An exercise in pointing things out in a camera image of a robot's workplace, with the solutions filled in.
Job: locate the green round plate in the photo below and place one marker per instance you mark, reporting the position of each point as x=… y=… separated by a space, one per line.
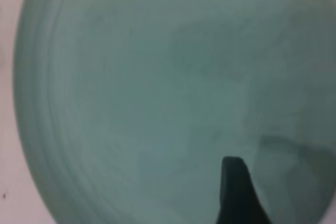
x=131 y=90

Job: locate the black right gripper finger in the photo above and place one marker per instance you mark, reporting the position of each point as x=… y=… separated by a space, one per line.
x=236 y=195

